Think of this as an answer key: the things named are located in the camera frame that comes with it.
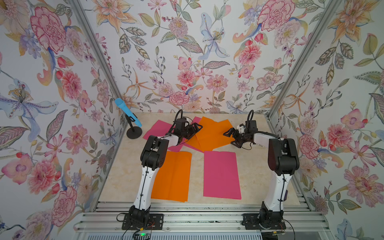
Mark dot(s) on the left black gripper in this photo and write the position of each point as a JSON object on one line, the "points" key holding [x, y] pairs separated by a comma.
{"points": [[191, 131]]}

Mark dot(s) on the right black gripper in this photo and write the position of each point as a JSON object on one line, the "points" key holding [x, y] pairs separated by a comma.
{"points": [[231, 131]]}

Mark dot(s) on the orange paper sheet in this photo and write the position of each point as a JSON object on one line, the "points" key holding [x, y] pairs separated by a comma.
{"points": [[172, 180], [211, 136]]}

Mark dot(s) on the pink paper sheet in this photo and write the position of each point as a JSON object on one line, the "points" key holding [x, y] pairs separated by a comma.
{"points": [[196, 120], [221, 177]]}

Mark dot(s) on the pink paper far left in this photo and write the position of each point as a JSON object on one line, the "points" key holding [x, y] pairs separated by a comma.
{"points": [[160, 129]]}

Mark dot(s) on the blue microphone on stand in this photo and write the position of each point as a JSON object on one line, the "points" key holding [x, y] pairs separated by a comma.
{"points": [[135, 129]]}

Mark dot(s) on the controller box green light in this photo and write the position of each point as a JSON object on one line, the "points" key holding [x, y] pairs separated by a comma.
{"points": [[141, 236]]}

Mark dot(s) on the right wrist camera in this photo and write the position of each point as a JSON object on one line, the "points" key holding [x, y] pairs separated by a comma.
{"points": [[241, 129]]}

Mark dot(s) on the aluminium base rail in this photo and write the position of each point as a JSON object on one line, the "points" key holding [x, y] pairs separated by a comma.
{"points": [[107, 218]]}

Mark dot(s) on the left aluminium corner post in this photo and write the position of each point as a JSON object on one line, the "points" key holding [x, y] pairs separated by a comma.
{"points": [[86, 45]]}

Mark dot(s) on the aluminium corner post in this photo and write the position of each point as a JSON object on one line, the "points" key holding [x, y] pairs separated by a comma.
{"points": [[325, 18], [86, 45]]}

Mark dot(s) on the right aluminium corner post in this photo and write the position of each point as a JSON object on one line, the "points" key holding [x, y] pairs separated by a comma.
{"points": [[325, 18]]}

